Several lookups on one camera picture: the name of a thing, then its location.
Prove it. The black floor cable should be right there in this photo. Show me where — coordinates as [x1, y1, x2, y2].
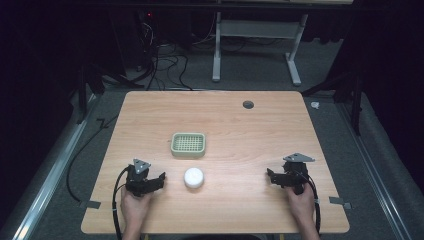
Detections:
[65, 114, 120, 203]

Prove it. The bundle of black cables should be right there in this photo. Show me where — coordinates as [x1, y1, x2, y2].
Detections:
[134, 13, 194, 92]

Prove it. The white round soap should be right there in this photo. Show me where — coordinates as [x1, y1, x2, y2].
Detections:
[183, 166, 205, 190]

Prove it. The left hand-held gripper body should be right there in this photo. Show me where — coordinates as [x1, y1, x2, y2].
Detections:
[125, 158, 155, 198]

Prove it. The aluminium floor rail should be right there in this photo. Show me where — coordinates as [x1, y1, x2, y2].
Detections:
[335, 101, 414, 240]
[11, 93, 98, 240]

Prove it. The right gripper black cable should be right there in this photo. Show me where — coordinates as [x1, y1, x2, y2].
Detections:
[297, 170, 322, 234]

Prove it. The white metal desk frame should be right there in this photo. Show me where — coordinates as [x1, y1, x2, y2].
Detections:
[211, 11, 310, 87]

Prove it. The grey tape strip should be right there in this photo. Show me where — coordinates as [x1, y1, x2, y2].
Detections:
[79, 199, 102, 210]
[328, 196, 353, 211]

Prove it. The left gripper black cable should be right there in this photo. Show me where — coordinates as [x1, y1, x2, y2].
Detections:
[111, 165, 131, 240]

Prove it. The person's right hand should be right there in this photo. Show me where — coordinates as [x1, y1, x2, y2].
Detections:
[285, 181, 317, 222]

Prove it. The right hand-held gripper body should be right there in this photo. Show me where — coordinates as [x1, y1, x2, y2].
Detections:
[282, 152, 316, 196]

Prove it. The black tripod stand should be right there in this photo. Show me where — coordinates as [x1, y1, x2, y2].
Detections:
[75, 61, 146, 126]
[300, 65, 366, 137]

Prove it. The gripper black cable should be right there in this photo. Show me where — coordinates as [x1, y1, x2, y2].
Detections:
[111, 165, 131, 240]
[297, 170, 322, 234]

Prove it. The green slotted soap dish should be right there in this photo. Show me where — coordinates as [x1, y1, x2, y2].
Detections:
[170, 131, 207, 159]

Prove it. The person's left hand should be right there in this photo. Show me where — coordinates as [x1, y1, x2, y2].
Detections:
[120, 186, 154, 222]

